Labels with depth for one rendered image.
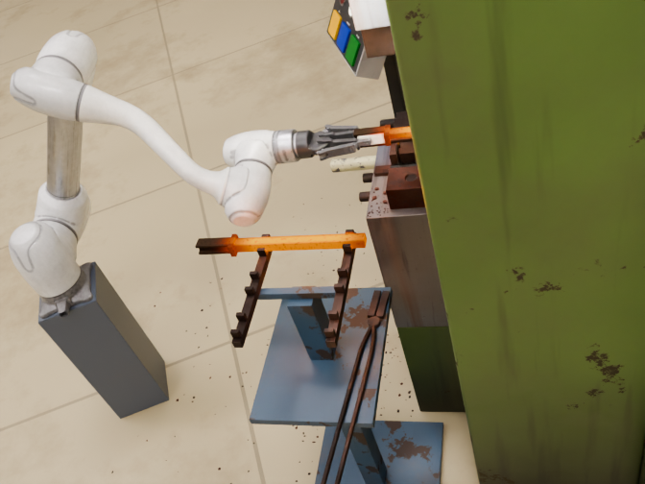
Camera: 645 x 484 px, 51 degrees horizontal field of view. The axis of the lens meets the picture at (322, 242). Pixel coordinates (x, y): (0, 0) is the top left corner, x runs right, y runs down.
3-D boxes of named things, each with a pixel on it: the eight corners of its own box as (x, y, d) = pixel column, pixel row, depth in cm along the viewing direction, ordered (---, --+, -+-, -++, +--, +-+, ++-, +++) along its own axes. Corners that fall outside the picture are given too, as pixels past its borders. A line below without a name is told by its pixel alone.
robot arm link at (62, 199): (28, 248, 229) (49, 204, 244) (78, 258, 232) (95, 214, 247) (25, 49, 176) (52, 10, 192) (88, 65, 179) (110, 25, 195)
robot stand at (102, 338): (120, 419, 261) (37, 323, 220) (118, 378, 275) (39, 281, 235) (169, 399, 261) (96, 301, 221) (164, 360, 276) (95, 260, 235)
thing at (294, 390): (250, 423, 163) (249, 420, 161) (286, 294, 189) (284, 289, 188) (374, 427, 154) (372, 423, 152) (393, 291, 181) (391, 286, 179)
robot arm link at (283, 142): (279, 170, 186) (300, 168, 184) (270, 144, 180) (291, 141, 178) (286, 150, 192) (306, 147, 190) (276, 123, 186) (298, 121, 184)
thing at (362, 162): (332, 177, 236) (328, 165, 233) (334, 167, 240) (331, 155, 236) (461, 165, 224) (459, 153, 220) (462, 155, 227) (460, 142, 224)
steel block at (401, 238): (395, 327, 199) (365, 218, 169) (405, 234, 225) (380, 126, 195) (602, 323, 183) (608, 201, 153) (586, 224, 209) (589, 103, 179)
